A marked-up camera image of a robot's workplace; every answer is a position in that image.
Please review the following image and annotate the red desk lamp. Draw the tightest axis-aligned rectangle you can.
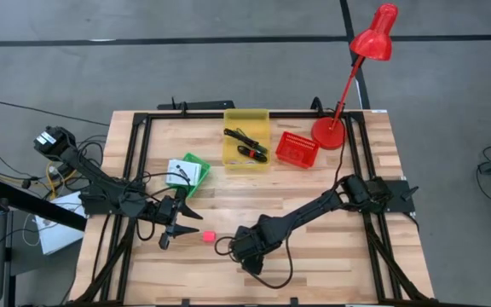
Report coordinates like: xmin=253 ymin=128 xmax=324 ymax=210
xmin=311 ymin=3 xmax=399 ymax=151

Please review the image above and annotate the black aluminium table frame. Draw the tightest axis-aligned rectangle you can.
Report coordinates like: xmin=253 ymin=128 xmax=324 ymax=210
xmin=68 ymin=109 xmax=436 ymax=307

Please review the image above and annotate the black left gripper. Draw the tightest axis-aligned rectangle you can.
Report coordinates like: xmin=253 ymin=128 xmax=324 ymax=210
xmin=145 ymin=187 xmax=205 ymax=251

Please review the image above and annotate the yellow plastic bin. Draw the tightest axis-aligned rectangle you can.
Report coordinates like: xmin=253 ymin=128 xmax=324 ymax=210
xmin=222 ymin=107 xmax=271 ymax=171

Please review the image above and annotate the white cardboard box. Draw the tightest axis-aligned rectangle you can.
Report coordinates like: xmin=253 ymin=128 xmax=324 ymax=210
xmin=34 ymin=190 xmax=88 ymax=256

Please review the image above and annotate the black cube charger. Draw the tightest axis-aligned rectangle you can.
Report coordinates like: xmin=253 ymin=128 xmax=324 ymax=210
xmin=242 ymin=254 xmax=267 ymax=276

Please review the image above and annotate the black diagonal floor beam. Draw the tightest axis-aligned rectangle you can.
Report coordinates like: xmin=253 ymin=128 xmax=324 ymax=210
xmin=0 ymin=177 xmax=88 ymax=231

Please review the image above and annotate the yellow cable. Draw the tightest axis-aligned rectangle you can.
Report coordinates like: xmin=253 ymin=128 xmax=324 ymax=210
xmin=44 ymin=160 xmax=78 ymax=200

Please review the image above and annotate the green black braided cable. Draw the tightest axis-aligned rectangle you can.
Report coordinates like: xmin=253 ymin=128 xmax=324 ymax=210
xmin=222 ymin=127 xmax=269 ymax=154

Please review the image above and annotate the green plastic basket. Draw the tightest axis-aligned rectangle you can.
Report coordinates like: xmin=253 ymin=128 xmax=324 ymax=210
xmin=176 ymin=152 xmax=212 ymax=199

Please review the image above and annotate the black bar bracket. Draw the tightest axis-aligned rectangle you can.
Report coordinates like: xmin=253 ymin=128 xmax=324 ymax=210
xmin=156 ymin=96 xmax=236 ymax=111

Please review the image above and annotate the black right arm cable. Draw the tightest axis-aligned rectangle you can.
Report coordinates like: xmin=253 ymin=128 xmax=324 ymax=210
xmin=214 ymin=235 xmax=294 ymax=290

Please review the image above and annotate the red plastic basket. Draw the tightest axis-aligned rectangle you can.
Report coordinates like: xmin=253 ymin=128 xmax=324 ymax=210
xmin=274 ymin=130 xmax=320 ymax=170

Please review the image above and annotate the green white acer box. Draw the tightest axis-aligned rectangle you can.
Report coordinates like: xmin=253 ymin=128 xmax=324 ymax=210
xmin=165 ymin=159 xmax=203 ymax=188

